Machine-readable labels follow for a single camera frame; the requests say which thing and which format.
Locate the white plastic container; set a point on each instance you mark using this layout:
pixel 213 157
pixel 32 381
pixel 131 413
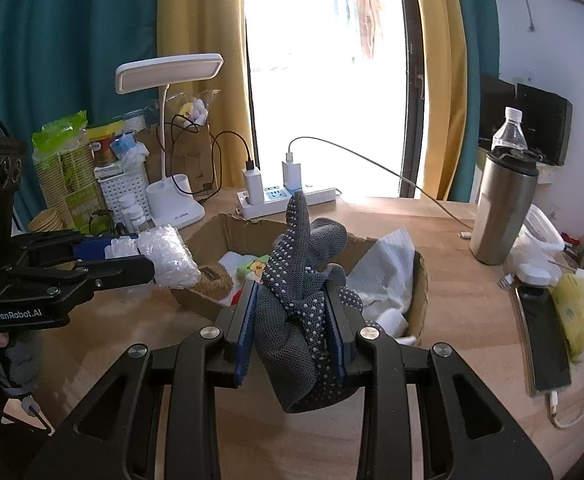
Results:
pixel 537 240

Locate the black smartphone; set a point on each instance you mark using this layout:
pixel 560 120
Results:
pixel 542 335

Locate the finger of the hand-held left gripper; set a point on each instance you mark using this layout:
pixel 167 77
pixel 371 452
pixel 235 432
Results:
pixel 91 247
pixel 116 270

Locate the white pill bottle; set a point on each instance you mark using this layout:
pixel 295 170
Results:
pixel 126 207
pixel 137 217

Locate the black door frame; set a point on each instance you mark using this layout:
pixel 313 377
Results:
pixel 412 60

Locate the teal curtain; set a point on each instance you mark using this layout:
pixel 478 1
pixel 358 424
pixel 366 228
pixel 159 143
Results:
pixel 71 35
pixel 482 35

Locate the yellow tissue pack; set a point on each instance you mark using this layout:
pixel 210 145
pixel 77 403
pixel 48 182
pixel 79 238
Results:
pixel 577 310

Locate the large white charger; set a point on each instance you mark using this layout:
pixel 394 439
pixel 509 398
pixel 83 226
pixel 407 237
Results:
pixel 253 185

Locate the stainless steel tumbler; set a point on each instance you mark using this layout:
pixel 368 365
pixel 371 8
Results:
pixel 502 210

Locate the clear water bottle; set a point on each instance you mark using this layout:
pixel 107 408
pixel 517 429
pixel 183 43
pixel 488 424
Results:
pixel 509 132

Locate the small white charger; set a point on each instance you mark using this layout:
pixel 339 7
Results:
pixel 292 175

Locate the white plastic bag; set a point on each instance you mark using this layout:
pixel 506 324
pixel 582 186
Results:
pixel 134 155

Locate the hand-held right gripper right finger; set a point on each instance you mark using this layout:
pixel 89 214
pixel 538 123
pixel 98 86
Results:
pixel 335 330

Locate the bubble wrap bag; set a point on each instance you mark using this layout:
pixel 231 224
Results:
pixel 169 257

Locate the clear bag with yellow toy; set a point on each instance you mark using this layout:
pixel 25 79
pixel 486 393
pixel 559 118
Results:
pixel 196 107

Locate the white power strip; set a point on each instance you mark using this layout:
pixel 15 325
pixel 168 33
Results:
pixel 317 195

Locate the grey dotted work glove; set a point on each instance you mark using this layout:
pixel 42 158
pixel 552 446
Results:
pixel 292 310

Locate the white desk lamp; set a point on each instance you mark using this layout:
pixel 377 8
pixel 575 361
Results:
pixel 171 205

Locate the white perforated basket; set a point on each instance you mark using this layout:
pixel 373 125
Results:
pixel 121 182

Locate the jar with yellow lid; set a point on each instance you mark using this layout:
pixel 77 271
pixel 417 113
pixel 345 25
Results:
pixel 104 150

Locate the brown fuzzy pouch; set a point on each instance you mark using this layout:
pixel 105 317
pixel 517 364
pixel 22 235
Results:
pixel 214 285

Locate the hanging clothes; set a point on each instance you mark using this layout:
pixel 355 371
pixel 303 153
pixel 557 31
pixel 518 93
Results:
pixel 367 15

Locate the green snack bag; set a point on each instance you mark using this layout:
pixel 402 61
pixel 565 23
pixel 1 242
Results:
pixel 59 132

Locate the brown paper bag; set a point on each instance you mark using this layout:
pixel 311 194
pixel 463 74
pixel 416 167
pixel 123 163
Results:
pixel 191 160

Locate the cardboard box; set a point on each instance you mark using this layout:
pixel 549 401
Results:
pixel 231 230

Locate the small snack packet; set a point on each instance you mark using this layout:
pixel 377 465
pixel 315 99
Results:
pixel 254 266

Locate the yellow curtain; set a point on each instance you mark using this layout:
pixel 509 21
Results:
pixel 442 60
pixel 196 20

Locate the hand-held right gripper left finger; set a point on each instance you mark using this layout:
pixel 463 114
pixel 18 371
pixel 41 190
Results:
pixel 247 330

